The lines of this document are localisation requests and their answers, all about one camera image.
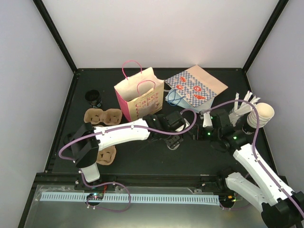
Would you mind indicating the blue checkered bakery paper bag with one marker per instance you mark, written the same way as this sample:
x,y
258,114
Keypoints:
x,y
195,85

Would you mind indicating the light blue paper bag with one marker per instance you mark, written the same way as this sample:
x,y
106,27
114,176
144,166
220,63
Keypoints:
x,y
174,99

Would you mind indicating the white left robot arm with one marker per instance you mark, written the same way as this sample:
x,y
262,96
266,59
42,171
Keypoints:
x,y
89,140

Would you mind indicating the white slotted cable rail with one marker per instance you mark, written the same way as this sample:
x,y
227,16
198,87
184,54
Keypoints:
x,y
133,198

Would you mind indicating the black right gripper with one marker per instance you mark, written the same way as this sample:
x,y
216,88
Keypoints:
x,y
196,133

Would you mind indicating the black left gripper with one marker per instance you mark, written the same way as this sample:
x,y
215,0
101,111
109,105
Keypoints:
x,y
173,143

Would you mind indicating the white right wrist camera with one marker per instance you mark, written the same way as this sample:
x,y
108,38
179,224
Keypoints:
x,y
207,122

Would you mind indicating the black open coffee cup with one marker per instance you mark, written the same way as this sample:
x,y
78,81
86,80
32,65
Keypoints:
x,y
93,98

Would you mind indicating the tall white paper cup stack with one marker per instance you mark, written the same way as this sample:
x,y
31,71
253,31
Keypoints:
x,y
265,114

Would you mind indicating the cream pink Cakes paper bag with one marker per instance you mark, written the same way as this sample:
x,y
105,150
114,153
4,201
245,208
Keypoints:
x,y
140,94

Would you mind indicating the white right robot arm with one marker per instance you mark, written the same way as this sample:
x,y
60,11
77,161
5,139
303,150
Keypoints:
x,y
279,205

